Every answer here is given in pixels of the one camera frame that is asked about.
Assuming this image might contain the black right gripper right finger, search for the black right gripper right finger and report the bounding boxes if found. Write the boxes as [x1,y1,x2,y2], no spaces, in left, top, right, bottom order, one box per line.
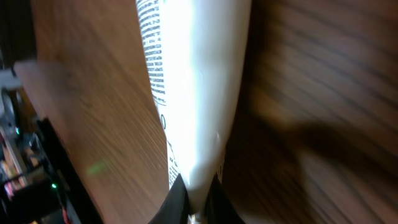
[205,176,245,224]

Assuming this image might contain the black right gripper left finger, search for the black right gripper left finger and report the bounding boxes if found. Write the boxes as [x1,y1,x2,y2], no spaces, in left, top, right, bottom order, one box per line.
[148,174,189,224]

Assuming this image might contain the white tube with gold cap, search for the white tube with gold cap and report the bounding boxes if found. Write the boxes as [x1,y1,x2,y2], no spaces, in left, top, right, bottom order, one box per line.
[136,0,251,223]

